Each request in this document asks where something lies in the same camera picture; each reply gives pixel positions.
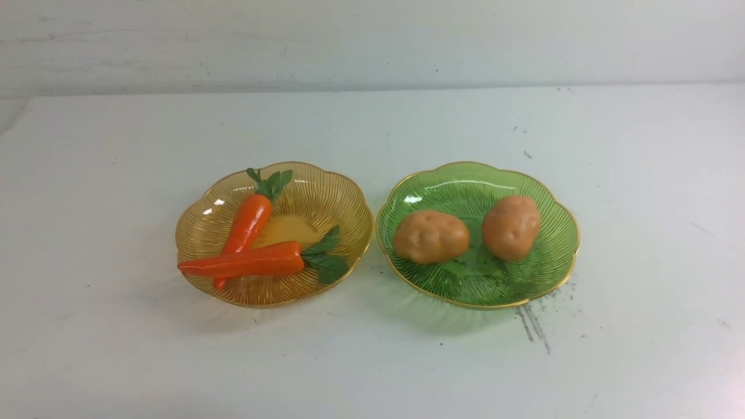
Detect toy potato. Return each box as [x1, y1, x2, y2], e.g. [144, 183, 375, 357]
[393, 210, 470, 265]
[481, 194, 542, 262]

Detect orange toy carrot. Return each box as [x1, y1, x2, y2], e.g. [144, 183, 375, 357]
[178, 225, 349, 285]
[221, 168, 295, 254]

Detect yellow ribbed plastic plate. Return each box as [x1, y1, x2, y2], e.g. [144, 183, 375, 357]
[175, 162, 373, 308]

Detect green ribbed plastic plate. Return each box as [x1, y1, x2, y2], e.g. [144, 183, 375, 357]
[376, 161, 580, 310]

